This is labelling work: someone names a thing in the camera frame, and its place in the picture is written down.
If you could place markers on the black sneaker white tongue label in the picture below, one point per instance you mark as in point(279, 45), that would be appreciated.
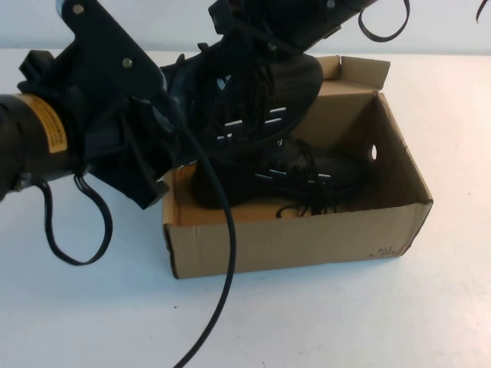
point(295, 80)
point(345, 168)

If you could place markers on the brown cardboard shoe box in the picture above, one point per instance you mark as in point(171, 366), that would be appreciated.
point(307, 241)

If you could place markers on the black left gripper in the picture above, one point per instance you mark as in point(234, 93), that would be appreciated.
point(99, 130)

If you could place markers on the black left camera bracket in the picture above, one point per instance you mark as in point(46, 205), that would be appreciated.
point(107, 42)

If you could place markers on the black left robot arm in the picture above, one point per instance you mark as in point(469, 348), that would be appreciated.
point(19, 145)

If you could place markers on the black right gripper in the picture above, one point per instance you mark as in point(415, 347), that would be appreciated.
point(284, 23)

